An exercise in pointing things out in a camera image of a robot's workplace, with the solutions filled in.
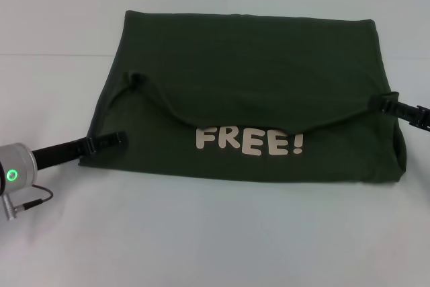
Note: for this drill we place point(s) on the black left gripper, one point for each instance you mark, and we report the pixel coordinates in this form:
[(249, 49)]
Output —
[(60, 154)]

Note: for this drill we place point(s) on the dark green shirt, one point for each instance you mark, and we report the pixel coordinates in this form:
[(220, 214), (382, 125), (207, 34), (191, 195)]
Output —
[(255, 99)]

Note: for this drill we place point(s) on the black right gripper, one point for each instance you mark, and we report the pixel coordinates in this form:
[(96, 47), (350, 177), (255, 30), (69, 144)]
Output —
[(424, 117)]

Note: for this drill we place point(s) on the silver connector plug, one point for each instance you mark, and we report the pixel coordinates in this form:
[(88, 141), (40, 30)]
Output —
[(9, 207)]

